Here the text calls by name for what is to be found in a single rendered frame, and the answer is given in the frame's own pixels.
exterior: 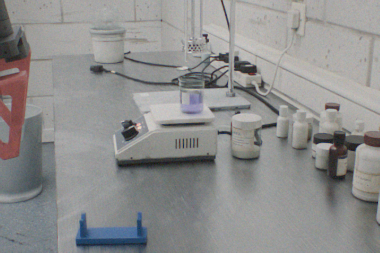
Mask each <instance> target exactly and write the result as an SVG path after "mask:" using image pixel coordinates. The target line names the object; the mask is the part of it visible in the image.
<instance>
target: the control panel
mask: <svg viewBox="0 0 380 253"><path fill-rule="evenodd" d="M133 122H135V123H137V125H138V124H140V125H138V126H137V125H136V128H137V130H138V131H139V134H138V135H137V136H136V137H134V138H133V139H131V140H128V141H126V140H125V138H124V137H123V136H122V135H121V131H123V129H124V127H122V128H121V129H120V130H118V131H117V132H115V139H116V147H117V151H118V150H119V149H121V148H122V147H124V146H127V145H128V144H129V143H131V142H133V141H134V140H135V139H138V138H139V137H141V136H142V135H144V134H145V133H148V132H149V128H148V125H147V124H146V121H145V117H144V115H142V116H140V118H138V119H137V120H134V121H133ZM139 126H141V128H139V129H138V127H139Z"/></svg>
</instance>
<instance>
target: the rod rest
mask: <svg viewBox="0 0 380 253"><path fill-rule="evenodd" d="M79 224H80V228H79V229H78V231H77V235H76V244H77V245H92V244H126V243H146V236H147V235H148V229H147V228H146V227H145V226H142V212H138V214H137V227H101V228H87V221H86V213H82V214H81V219H80V220H79Z"/></svg>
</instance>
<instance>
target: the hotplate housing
mask: <svg viewBox="0 0 380 253"><path fill-rule="evenodd" d="M144 117H145V121H146V124H147V125H148V128H149V132H148V133H145V134H144V135H142V136H141V137H139V138H138V139H135V140H134V141H133V142H131V143H129V144H128V145H127V146H124V147H122V148H121V149H119V150H118V151H117V147H116V139H115V135H114V147H115V157H116V159H117V162H118V165H119V164H129V163H149V162H169V161H180V160H200V159H215V154H217V135H220V131H219V130H218V128H217V127H216V126H215V124H214V123H213V122H203V123H179V124H156V123H154V120H153V117H152V114H151V112H149V113H148V114H144Z"/></svg>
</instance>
